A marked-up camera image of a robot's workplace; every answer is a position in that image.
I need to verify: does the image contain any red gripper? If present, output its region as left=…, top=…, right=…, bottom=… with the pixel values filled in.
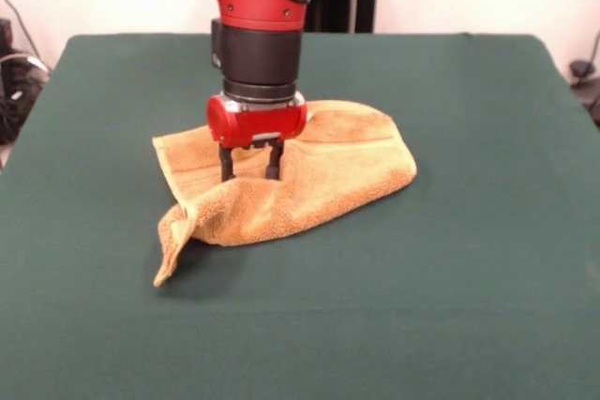
left=206, top=92, right=309, bottom=183

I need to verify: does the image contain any orange terry towel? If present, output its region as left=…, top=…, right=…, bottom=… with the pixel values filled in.
left=151, top=98, right=419, bottom=288

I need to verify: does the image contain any dark green table cloth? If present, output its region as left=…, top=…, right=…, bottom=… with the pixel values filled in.
left=0, top=32, right=600, bottom=400

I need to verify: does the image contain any black equipment pile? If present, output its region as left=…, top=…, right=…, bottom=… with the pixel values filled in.
left=0, top=18, right=53, bottom=146

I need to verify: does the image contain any dark grey stand base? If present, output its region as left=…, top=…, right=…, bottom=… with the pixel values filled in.
left=568, top=59, right=600, bottom=127

